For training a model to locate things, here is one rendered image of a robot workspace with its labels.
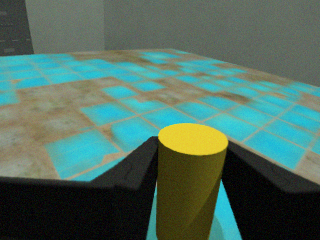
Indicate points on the yellow tall cylinder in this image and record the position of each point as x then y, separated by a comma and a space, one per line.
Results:
190, 165

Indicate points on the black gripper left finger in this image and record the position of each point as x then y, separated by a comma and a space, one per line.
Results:
100, 209

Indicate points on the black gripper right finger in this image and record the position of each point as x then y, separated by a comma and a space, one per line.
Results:
269, 202

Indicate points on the teal circle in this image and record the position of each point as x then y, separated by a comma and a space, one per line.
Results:
217, 232

